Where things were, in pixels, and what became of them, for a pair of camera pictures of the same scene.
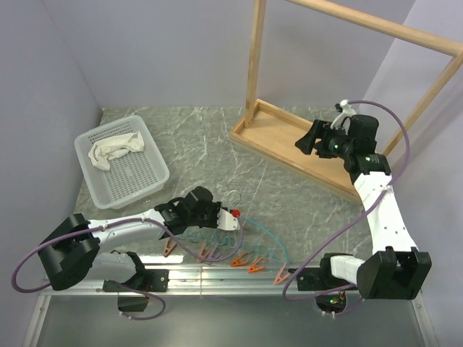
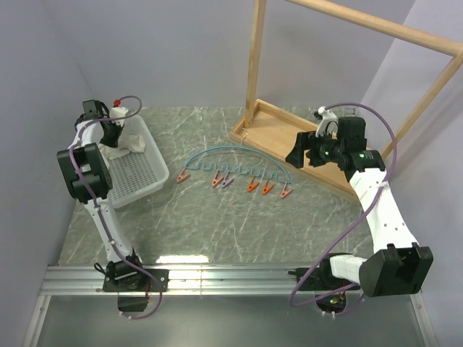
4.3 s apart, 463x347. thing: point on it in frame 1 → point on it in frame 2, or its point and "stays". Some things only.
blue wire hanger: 238,246 → 235,168
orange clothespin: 238,262 → 252,186
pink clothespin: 280,278 → 285,193
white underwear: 110,148 stays
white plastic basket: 132,176 stays
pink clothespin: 202,254 → 216,181
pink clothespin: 169,246 → 181,176
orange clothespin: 253,267 → 267,189
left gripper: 215,206 → 113,143
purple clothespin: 212,257 → 226,182
